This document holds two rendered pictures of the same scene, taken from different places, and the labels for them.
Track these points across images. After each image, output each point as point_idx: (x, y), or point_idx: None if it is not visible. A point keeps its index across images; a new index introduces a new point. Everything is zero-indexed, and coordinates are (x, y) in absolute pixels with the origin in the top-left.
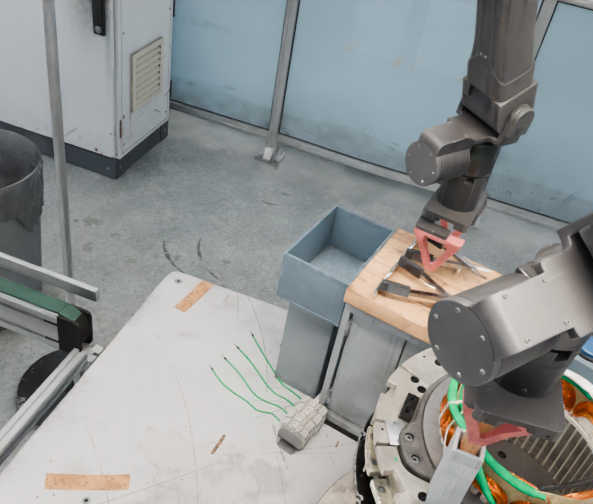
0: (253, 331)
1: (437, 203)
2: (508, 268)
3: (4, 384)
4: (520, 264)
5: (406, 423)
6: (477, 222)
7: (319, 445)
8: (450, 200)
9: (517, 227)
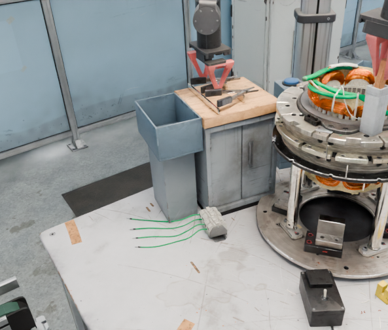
0: (127, 217)
1: (206, 49)
2: (122, 152)
3: None
4: (125, 146)
5: (320, 125)
6: (85, 143)
7: (228, 226)
8: (212, 42)
9: (104, 133)
